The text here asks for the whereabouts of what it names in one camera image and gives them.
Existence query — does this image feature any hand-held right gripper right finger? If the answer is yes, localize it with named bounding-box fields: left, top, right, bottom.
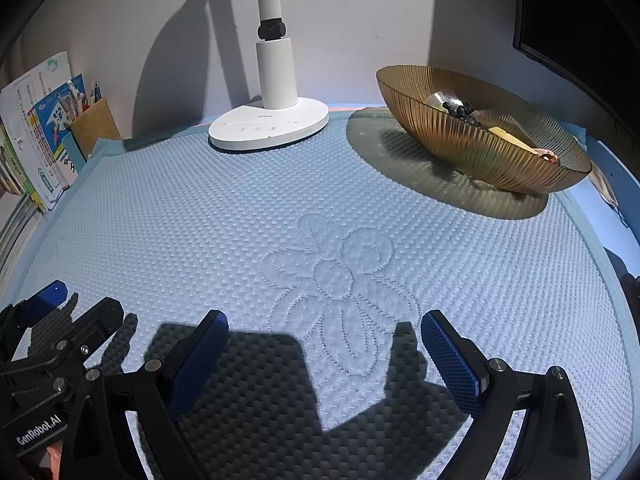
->
left=420, top=309, right=593, bottom=480

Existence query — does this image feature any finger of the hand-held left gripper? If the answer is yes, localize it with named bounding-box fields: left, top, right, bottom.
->
left=27, top=296, right=126, bottom=373
left=0, top=281, right=71, bottom=358

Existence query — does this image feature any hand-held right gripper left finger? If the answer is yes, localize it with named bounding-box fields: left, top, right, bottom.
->
left=62, top=309, right=231, bottom=480

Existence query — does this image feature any amber ribbed glass bowl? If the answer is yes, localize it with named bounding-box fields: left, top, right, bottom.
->
left=376, top=64, right=593, bottom=196

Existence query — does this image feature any yellow block toy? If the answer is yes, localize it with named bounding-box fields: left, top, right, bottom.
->
left=487, top=127, right=537, bottom=154

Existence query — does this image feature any black-haired figurine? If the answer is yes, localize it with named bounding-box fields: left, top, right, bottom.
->
left=444, top=101, right=478, bottom=125

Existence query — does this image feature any clear measuring cup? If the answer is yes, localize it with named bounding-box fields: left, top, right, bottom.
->
left=427, top=91, right=463, bottom=111

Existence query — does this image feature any stack of books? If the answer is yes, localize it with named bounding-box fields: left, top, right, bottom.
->
left=0, top=194, right=51, bottom=273

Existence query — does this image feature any blue textured mat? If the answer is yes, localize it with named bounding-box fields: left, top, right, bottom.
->
left=7, top=107, right=640, bottom=480

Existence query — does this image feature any green spine book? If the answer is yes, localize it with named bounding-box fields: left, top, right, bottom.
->
left=0, top=125, right=40, bottom=207

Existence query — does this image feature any light blue small box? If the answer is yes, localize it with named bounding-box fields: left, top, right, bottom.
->
left=59, top=135, right=89, bottom=164

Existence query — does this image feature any blue cover workbook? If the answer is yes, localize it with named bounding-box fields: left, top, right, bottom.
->
left=27, top=74, right=87, bottom=192

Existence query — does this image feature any brown pencil holder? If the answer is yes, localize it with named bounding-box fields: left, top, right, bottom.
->
left=69, top=97, right=122, bottom=157

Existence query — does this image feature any bunch of pens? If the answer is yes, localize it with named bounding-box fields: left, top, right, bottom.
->
left=65, top=77, right=104, bottom=121

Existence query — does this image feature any white desk lamp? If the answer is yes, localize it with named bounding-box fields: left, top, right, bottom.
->
left=207, top=0, right=331, bottom=152

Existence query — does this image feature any black monitor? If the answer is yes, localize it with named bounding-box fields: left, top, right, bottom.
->
left=512, top=0, right=640, bottom=132

